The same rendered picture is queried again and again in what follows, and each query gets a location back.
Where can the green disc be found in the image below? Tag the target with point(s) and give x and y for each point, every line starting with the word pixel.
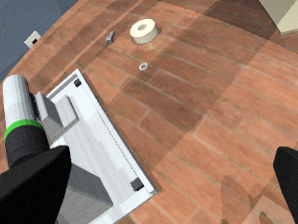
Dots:
pixel 18 123

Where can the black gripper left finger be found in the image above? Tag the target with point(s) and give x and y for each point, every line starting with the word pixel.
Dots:
pixel 32 192

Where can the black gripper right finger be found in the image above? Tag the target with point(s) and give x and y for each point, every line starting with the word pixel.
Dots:
pixel 286 169

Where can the cream ring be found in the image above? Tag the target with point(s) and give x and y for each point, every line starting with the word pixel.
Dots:
pixel 144 31

